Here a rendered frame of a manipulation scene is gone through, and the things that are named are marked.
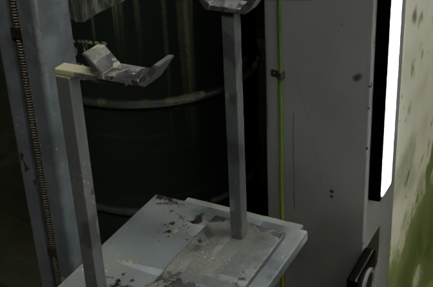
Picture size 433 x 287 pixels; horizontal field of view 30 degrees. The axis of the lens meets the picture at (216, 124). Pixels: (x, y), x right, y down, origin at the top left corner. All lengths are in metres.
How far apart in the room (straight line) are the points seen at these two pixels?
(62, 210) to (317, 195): 0.56
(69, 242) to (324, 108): 0.52
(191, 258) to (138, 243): 0.08
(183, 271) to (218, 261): 0.04
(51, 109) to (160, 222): 0.25
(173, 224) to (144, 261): 0.08
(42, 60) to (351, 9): 0.53
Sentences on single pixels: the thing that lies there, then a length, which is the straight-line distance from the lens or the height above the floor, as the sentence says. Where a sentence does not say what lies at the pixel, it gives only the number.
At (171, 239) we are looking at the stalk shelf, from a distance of 1.03.
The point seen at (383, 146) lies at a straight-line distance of 1.32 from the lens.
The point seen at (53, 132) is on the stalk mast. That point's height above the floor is 0.97.
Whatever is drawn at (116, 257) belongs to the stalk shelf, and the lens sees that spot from 1.01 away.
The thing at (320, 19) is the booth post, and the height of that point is 0.95.
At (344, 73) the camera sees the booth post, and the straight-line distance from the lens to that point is 1.27.
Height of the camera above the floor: 1.37
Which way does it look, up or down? 27 degrees down
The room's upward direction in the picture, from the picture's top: 3 degrees counter-clockwise
